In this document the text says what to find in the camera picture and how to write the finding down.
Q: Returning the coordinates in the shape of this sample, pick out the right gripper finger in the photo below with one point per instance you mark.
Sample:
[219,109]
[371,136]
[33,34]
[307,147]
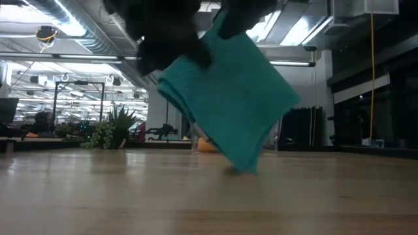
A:
[235,24]

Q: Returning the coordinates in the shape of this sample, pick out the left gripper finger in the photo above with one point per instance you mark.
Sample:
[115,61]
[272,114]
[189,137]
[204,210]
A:
[197,52]
[156,57]

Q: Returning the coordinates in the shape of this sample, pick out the teal microfiber towel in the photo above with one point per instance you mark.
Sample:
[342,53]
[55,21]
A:
[228,98]

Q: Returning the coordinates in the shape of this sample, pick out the orange microfiber towel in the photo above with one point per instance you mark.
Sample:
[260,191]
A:
[206,146]

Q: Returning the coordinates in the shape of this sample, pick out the long ceiling light bar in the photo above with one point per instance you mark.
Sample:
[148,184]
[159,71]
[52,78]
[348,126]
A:
[81,57]

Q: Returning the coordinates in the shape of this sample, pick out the green succulent plant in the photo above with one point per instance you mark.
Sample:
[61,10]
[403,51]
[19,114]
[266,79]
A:
[111,129]

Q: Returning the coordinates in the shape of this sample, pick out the black curtain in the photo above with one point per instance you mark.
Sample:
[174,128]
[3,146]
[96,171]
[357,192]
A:
[303,125]

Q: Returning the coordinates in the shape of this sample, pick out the person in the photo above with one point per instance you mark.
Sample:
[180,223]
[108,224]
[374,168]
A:
[42,120]

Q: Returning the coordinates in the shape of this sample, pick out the background work table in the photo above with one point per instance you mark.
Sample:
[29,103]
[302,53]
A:
[39,143]

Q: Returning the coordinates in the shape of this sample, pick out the black background monitor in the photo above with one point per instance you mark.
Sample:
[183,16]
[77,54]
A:
[8,111]

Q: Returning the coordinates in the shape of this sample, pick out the black ceiling camera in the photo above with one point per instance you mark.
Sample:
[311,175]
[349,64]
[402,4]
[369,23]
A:
[310,48]

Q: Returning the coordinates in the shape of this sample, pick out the black background gantry frame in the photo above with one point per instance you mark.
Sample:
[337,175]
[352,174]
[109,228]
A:
[78,83]

